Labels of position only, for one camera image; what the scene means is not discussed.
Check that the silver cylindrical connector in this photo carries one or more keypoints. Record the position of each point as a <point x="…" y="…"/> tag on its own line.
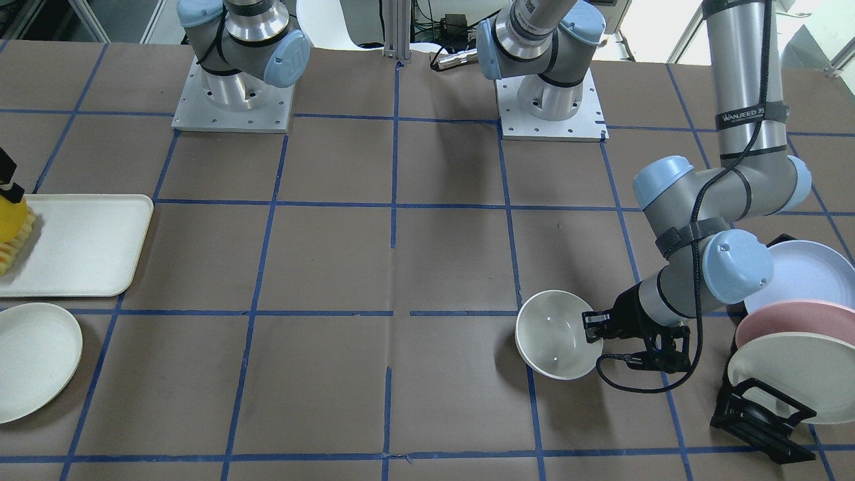
<point x="455" y="60"/>

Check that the white bowl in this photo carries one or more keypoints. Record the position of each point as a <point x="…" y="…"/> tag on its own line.
<point x="550" y="336"/>

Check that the pink plate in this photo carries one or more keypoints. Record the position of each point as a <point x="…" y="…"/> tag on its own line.
<point x="798" y="315"/>

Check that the white round plate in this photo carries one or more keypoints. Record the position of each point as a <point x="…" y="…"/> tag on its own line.
<point x="41" y="347"/>

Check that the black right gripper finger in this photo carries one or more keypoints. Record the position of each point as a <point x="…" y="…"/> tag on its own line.
<point x="10" y="191"/>

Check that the white rectangular tray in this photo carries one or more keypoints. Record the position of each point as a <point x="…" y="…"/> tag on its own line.
<point x="83" y="245"/>

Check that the aluminium frame post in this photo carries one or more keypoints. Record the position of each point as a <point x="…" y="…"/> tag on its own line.
<point x="396" y="23"/>

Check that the light blue plate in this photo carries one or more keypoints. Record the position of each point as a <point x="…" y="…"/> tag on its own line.
<point x="804" y="269"/>

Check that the yellow lemon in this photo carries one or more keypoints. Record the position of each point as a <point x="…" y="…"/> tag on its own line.
<point x="13" y="216"/>

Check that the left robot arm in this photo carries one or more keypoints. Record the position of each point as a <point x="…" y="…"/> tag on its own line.
<point x="691" y="212"/>

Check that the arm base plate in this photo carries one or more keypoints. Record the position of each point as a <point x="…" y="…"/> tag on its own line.
<point x="231" y="101"/>
<point x="533" y="110"/>

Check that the cream plate in rack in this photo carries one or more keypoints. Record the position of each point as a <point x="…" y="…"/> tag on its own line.
<point x="815" y="370"/>

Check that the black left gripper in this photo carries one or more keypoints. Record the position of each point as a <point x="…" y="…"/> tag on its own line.
<point x="628" y="311"/>

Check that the black dish rack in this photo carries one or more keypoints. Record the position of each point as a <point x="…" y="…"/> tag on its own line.
<point x="758" y="426"/>

